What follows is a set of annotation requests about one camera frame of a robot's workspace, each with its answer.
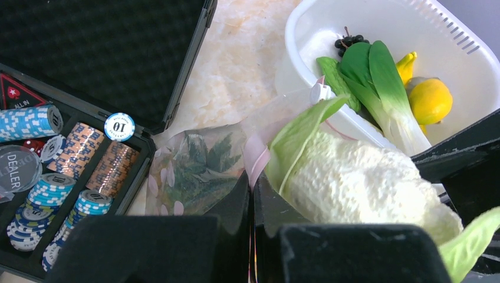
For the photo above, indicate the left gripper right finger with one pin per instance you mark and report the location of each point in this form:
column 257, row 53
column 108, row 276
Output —
column 289, row 248

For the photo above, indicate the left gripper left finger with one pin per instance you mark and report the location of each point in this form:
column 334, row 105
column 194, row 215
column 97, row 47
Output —
column 213, row 247

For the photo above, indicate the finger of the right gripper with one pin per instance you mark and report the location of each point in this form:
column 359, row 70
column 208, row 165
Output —
column 467, row 165

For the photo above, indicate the toy pineapple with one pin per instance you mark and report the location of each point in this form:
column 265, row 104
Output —
column 200, row 170

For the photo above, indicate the white toy cauliflower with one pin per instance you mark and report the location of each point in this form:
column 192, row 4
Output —
column 329, row 179

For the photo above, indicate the clear pink-dotted zip bag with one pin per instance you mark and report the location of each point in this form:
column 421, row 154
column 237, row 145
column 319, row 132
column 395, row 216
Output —
column 257, row 130

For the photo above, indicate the white oval plastic basket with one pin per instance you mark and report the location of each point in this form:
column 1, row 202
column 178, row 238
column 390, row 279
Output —
column 446, row 49

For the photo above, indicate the yellow toy bell pepper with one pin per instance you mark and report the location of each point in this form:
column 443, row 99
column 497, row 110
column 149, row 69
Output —
column 405, row 67

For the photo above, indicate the green toy bok choy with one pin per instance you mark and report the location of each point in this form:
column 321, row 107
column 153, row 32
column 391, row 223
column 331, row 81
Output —
column 367, row 74

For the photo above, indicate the white blue poker chip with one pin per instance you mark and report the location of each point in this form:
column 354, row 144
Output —
column 119, row 127

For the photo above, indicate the black toy grape cluster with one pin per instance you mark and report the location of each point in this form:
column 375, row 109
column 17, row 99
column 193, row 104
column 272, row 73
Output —
column 347, row 40

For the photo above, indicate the black poker chip case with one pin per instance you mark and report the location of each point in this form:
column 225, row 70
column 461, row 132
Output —
column 92, row 59

